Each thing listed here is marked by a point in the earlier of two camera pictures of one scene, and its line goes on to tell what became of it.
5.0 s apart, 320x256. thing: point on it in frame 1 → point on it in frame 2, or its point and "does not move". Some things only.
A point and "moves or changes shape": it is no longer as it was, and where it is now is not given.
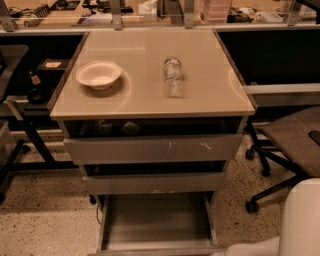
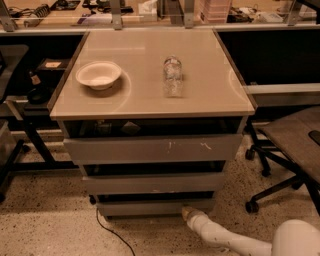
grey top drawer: (152, 139) does not move
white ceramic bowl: (100, 75) does not move
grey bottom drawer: (157, 224) moves or changes shape
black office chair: (291, 142) does not move
